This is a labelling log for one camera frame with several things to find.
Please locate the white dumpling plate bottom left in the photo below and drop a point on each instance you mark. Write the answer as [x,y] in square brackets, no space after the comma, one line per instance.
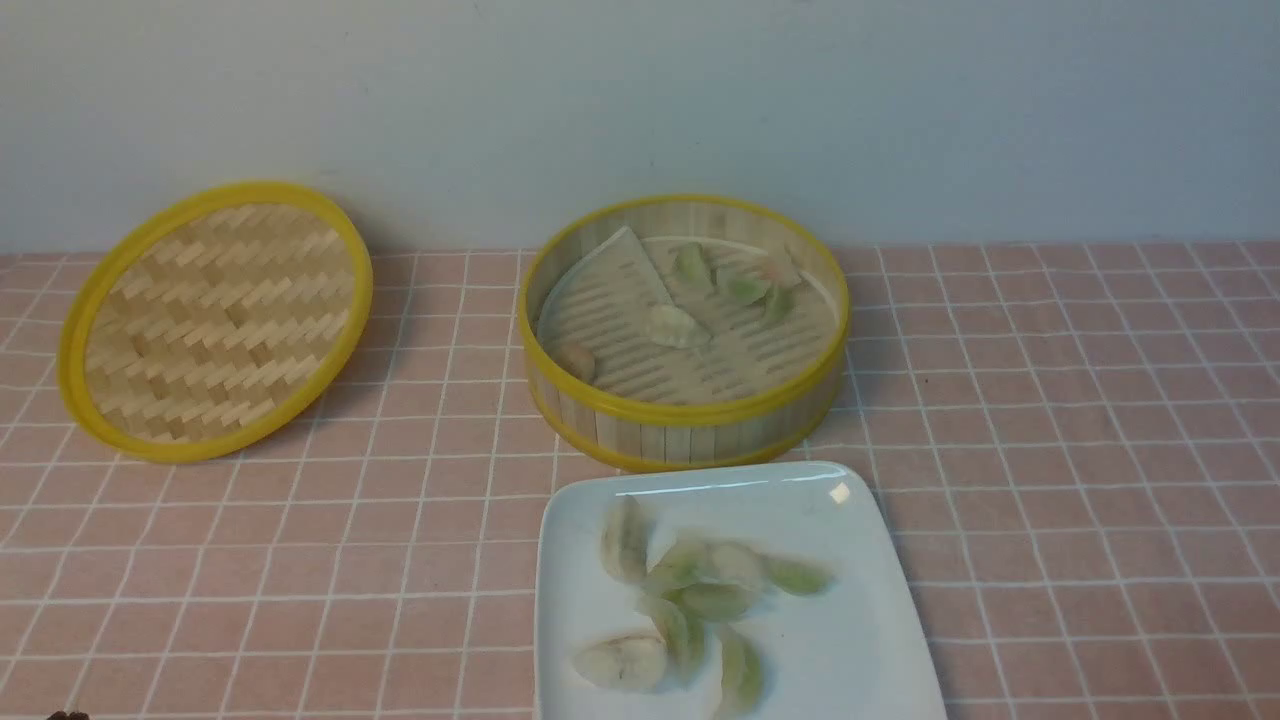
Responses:
[635,663]

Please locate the brownish dumpling steamer front left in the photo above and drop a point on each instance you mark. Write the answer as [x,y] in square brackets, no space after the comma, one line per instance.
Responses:
[577,360]

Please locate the green dumpling plate centre left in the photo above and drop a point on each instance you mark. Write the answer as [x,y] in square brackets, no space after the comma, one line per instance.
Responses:
[681,565]

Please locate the white square plate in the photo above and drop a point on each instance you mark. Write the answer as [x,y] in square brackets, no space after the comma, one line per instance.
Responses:
[856,651]

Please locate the green dumpling steamer back middle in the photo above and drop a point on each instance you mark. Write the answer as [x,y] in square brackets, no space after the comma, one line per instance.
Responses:
[741,289]

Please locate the woven bamboo steamer lid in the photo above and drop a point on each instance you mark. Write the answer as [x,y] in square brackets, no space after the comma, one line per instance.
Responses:
[216,322]

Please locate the green dumpling steamer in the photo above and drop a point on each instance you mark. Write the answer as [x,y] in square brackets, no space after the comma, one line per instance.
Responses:
[693,268]
[741,289]

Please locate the green dumpling plate right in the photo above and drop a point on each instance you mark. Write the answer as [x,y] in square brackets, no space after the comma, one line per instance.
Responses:
[797,577]

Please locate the green dumpling plate middle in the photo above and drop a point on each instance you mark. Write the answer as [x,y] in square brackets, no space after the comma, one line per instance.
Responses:
[716,603]

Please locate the green dumpling plate lower centre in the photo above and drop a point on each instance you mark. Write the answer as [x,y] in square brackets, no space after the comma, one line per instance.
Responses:
[683,634]

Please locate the pale dumpling plate centre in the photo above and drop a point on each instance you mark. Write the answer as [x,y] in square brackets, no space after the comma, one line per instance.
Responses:
[736,564]

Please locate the green dumpling steamer back left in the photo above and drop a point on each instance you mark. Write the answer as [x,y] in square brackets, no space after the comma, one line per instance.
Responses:
[693,268]

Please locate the green dumpling plate bottom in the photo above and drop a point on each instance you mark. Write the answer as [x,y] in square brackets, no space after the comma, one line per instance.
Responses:
[742,675]

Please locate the green dumpling plate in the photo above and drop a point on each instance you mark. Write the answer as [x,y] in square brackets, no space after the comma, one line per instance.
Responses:
[716,603]
[797,577]
[683,634]
[742,675]
[681,565]

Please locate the bamboo steamer basket yellow rim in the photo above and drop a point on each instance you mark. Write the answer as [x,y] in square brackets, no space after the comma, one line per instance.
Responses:
[651,437]

